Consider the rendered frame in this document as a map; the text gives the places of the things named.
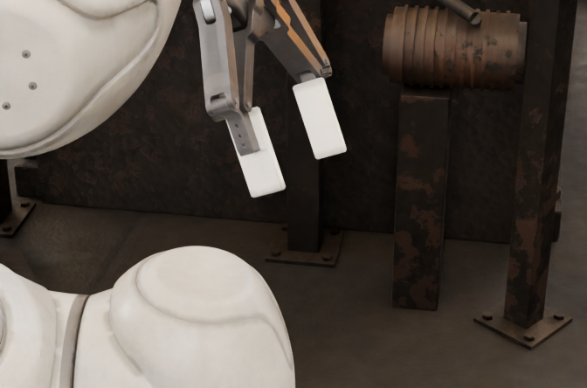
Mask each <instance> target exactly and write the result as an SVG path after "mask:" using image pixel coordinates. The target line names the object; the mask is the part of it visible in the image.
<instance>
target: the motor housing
mask: <svg viewBox="0 0 587 388"><path fill-rule="evenodd" d="M476 11H478V12H479V13H480V16H481V24H480V27H476V28H473V27H471V26H470V24H469V22H468V21H466V20H465V19H464V18H463V17H461V16H459V15H458V14H456V13H455V12H453V11H452V10H450V9H448V8H447V7H445V9H444V10H441V9H440V8H439V6H435V9H430V6H425V7H424V8H420V6H419V5H415V7H414V8H412V7H410V5H409V4H406V5H405V6H404V7H397V6H396V7H395V10H394V14H387V17H386V21H385V27H384V35H383V74H386V75H389V76H390V82H391V83H398V84H399V86H403V87H402V91H401V94H400V104H399V125H398V146H397V187H396V208H395V228H394V249H393V270H392V290H391V306H392V307H395V308H413V309H422V310H430V311H436V310H437V309H438V302H439V290H440V283H441V273H442V259H443V245H444V230H445V203H446V190H447V176H448V162H449V148H450V134H451V119H452V93H453V88H454V87H459V90H464V87H466V88H469V90H470V91H473V89H474V88H479V90H480V92H484V89H490V92H494V90H501V91H500V93H504V91H514V84H522V77H523V68H524V59H525V48H526V36H527V22H520V14H513V13H510V10H507V13H501V11H500V10H496V12H490V10H486V12H484V11H480V9H476Z"/></svg>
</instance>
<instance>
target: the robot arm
mask: <svg viewBox="0 0 587 388"><path fill-rule="evenodd" d="M180 3H181V0H0V159H14V158H24V157H28V156H36V155H40V154H43V153H45V152H48V151H52V150H55V149H58V148H60V147H62V146H65V145H67V144H68V143H70V142H73V141H75V140H77V139H78V138H80V137H81V136H83V135H85V134H87V133H88V132H90V131H92V130H93V129H95V128H96V127H98V126H99V125H100V124H101V123H102V122H104V121H105V120H107V119H108V118H109V117H110V116H111V115H112V114H113V113H114V112H116V111H117V110H118V109H119V108H120V107H121V106H122V105H123V104H124V103H125V102H126V101H127V100H128V99H129V97H130V96H131V95H132V94H133V93H134V92H135V91H136V89H137V88H138V87H139V86H140V84H141V83H142V82H143V81H144V79H145V78H146V77H147V75H148V73H149V71H150V70H151V68H152V67H153V65H154V63H155V62H156V60H157V58H158V57H159V55H160V53H161V51H162V49H163V47H164V45H165V43H166V41H167V39H168V36H169V33H170V31H171V28H172V26H173V23H174V21H175V18H176V14H177V12H178V9H179V6H180ZM193 8H194V11H195V15H196V18H197V23H198V28H199V37H200V48H201V58H202V68H203V79H204V98H205V107H206V111H207V113H208V115H209V116H211V118H212V120H213V121H222V120H226V122H227V125H228V128H229V130H230V133H231V138H232V140H233V143H234V146H235V149H236V151H237V154H238V159H239V161H240V164H241V167H242V170H243V172H244V175H245V180H246V182H247V185H248V188H249V191H250V193H251V196H252V197H260V196H263V195H266V194H270V193H274V192H277V191H283V190H284V189H285V187H286V186H285V183H284V180H283V177H282V175H281V172H280V167H279V165H278V162H277V159H276V156H275V154H274V151H273V146H272V144H271V141H270V138H269V134H268V132H267V129H266V125H265V122H264V119H263V116H262V113H261V111H260V108H259V107H253V108H252V83H253V61H254V46H255V44H256V43H257V42H258V41H259V40H261V41H264V42H265V43H266V45H267V46H268V47H269V49H270V50H271V51H272V52H273V54H274V55H275V56H276V57H277V59H278V60H279V61H280V63H281V64H282V65H283V66H284V67H285V68H286V69H287V71H288V72H289V73H290V74H291V75H292V77H293V78H294V79H295V81H296V82H297V83H298V85H295V86H293V92H294V95H295V98H296V100H297V103H298V106H299V109H300V113H301V116H302V119H303V121H304V124H305V127H306V130H307V134H308V137H309V140H310V142H311V145H312V149H313V152H314V156H315V158H317V159H321V158H324V157H327V156H333V155H336V154H340V153H343V152H345V151H346V149H347V148H346V145H345V142H344V140H343V137H342V132H341V130H340V126H339V123H338V120H337V118H336V115H335V111H334V108H333V105H332V102H331V100H330V97H329V94H328V89H327V86H326V83H325V80H324V78H327V77H329V76H331V75H332V69H331V66H330V62H329V60H328V57H327V55H326V53H325V52H324V51H323V49H322V47H321V45H320V43H319V41H318V39H317V37H316V36H315V35H314V32H313V31H312V29H311V27H310V25H309V24H308V22H307V20H306V19H305V17H304V15H303V13H302V12H301V10H300V7H299V6H298V4H297V3H296V1H295V0H193ZM213 23H214V24H213ZM314 56H315V57H314ZM218 95H219V98H218ZM0 388H295V376H294V358H293V352H292V348H291V344H290V340H289V336H288V333H287V327H286V324H285V322H284V319H283V316H282V314H281V312H280V308H279V306H278V303H277V302H276V300H275V298H274V296H273V293H272V291H271V289H270V288H269V287H268V285H267V284H266V282H265V280H264V279H263V278H262V276H261V275H260V274H259V273H258V272H257V271H256V270H255V269H254V268H253V267H251V266H250V265H249V264H247V263H246V262H244V261H243V260H242V259H240V258H239V257H237V256H236V255H234V254H232V253H228V252H226V251H224V250H220V249H217V248H213V247H208V246H185V247H179V248H175V249H172V250H168V251H164V252H160V253H156V254H153V255H151V256H149V257H147V258H146V259H144V260H142V261H140V262H139V263H137V264H136V265H134V266H133V267H131V268H130V269H128V270H127V272H126V273H124V274H123V275H122V276H121V277H120V278H119V279H118V280H117V281H116V282H115V284H114V287H113V288H111V289H108V290H106V291H103V292H99V293H97V294H92V295H89V294H66V293H60V292H54V291H48V290H47V289H46V288H44V287H42V286H40V285H38V284H36V283H34V282H32V281H29V280H27V279H25V278H24V277H22V276H20V275H18V274H15V273H13V272H12V271H11V270H10V269H9V268H8V267H6V266H4V265H2V264H1V263H0Z"/></svg>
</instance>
